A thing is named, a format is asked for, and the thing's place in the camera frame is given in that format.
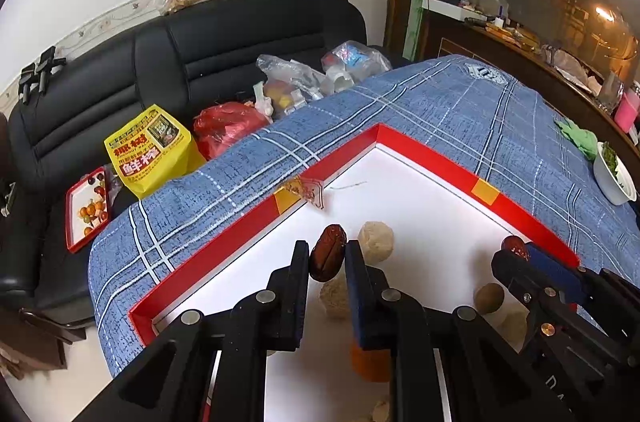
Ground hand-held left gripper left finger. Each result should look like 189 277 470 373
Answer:
75 240 311 422

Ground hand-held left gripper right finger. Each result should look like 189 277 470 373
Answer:
345 240 566 422

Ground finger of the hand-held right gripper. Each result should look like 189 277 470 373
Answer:
524 242 602 304
491 249 572 319

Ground red date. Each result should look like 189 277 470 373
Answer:
309 225 347 282
501 236 532 263

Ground brown kiwi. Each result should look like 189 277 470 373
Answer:
474 283 506 314

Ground large peeled banana piece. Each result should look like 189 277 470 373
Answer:
357 222 395 264

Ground orange mandarin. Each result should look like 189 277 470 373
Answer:
349 341 393 383

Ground red box tray white inside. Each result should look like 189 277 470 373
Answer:
128 122 581 422

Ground white bowl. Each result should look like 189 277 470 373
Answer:
593 141 638 206

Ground clear plastic scrap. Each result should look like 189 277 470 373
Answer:
280 176 326 210

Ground green leafy vegetables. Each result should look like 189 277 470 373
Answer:
601 142 633 190

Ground green glove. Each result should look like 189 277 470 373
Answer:
554 117 599 161

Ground pink thermos bottle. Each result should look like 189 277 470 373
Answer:
614 90 640 134

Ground blue plaid tablecloth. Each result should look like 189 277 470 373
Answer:
87 55 640 378

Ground clear glass pitcher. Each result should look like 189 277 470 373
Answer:
599 72 625 113

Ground red plastic bag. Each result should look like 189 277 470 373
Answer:
192 101 273 161

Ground crumpled clear plastic bag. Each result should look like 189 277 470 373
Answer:
542 47 606 96

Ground yellow snack bag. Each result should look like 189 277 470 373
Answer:
103 103 207 200

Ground clear plastic bag with fruit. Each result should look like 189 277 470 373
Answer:
255 54 328 120

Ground small red tray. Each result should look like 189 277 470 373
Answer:
65 167 111 253

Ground white flat box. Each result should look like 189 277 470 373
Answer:
422 0 488 22

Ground black leather sofa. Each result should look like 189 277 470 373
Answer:
0 0 368 328

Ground black clips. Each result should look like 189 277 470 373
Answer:
17 46 67 104

